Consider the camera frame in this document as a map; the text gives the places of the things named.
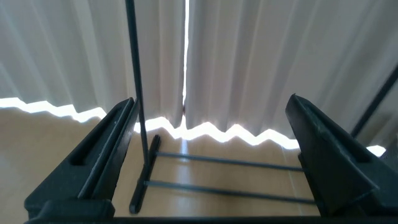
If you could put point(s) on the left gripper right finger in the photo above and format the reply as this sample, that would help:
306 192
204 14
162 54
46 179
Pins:
335 161

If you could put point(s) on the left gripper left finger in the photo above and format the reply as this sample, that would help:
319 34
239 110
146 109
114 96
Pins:
93 161

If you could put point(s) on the black clothes rack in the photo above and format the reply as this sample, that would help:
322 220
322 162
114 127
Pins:
136 77

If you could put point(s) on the beige curtain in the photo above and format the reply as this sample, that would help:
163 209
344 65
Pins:
248 62

